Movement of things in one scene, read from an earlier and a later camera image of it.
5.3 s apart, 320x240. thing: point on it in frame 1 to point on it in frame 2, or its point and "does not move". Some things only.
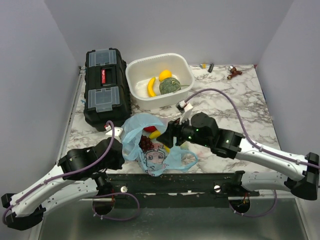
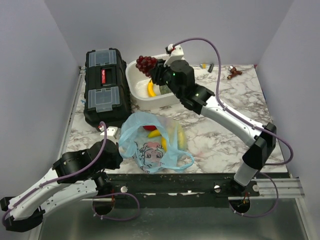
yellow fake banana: [154, 134] does not move
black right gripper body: [184, 131] to [162, 76]
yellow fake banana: [150, 89] does not move
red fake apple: [150, 128] does not move
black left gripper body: [115, 164] does not move
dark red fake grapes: [145, 144] to [145, 64]
